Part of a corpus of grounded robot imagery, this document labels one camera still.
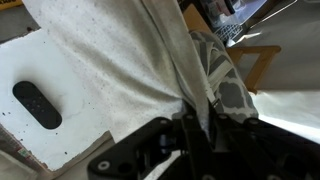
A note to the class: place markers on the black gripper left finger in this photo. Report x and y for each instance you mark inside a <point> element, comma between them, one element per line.
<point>194,162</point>

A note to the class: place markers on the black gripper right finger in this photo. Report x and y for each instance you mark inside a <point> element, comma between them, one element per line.
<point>236,151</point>

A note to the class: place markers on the large beige pillow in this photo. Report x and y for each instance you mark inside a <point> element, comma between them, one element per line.
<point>135,57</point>

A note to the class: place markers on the black remote controller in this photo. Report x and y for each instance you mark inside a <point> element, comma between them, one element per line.
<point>37,104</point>

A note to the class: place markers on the small white wooden chair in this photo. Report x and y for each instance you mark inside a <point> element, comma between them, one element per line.
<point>35,58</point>

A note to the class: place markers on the grey white patterned blanket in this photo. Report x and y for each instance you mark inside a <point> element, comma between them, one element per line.
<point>231,95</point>

